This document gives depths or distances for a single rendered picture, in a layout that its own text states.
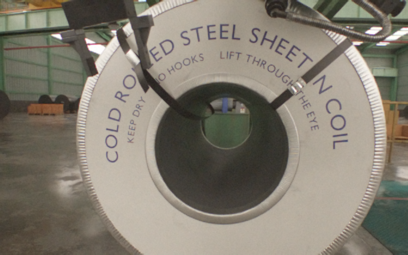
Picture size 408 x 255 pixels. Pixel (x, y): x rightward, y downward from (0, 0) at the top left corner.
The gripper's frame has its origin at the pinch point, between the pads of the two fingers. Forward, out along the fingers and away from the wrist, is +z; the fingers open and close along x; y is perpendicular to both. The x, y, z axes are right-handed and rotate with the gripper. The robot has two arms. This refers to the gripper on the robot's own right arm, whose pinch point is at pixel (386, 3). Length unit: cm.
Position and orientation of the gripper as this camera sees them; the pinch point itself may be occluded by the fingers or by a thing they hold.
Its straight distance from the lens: 77.4
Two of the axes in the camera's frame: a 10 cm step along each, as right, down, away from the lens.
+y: -8.8, -4.6, 1.3
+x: -4.4, 6.9, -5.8
